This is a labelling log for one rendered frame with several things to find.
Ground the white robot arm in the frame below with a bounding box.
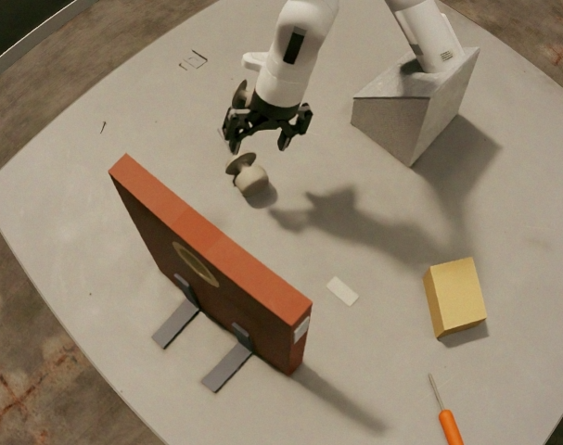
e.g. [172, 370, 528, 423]
[241, 0, 465, 107]

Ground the orange-handled screwdriver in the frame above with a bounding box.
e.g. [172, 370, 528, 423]
[428, 373, 464, 445]

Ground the cream door knob with square spindle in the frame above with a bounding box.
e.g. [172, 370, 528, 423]
[217, 127, 269, 197]

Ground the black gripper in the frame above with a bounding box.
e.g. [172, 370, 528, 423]
[222, 85, 313, 155]

